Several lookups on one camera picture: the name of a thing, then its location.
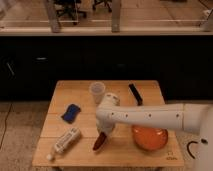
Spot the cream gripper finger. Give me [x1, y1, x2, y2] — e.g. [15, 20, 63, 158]
[104, 135, 113, 145]

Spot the dark red dried pepper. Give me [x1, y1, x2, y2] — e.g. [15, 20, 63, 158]
[93, 132, 107, 151]

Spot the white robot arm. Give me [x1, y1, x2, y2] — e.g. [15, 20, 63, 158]
[96, 93, 213, 171]

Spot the orange ceramic bowl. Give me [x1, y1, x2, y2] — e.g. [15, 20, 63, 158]
[131, 125, 168, 151]

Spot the blue sponge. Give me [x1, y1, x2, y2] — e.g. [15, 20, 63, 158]
[61, 104, 81, 123]

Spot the white tube bottle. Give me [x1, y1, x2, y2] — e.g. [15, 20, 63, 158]
[46, 127, 81, 161]

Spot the clear plastic cup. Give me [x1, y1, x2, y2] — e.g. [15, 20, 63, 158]
[89, 82, 105, 104]

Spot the wooden table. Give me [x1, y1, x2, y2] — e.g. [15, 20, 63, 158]
[32, 81, 184, 170]

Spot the black rectangular bar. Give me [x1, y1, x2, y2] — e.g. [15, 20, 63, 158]
[129, 84, 143, 106]

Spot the black cabinet front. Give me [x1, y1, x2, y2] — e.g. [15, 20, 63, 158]
[0, 36, 213, 100]

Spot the black office chair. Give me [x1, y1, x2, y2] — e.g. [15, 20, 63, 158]
[53, 0, 87, 25]
[91, 0, 113, 14]

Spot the black cable on floor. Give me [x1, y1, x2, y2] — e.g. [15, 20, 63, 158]
[186, 140, 201, 160]

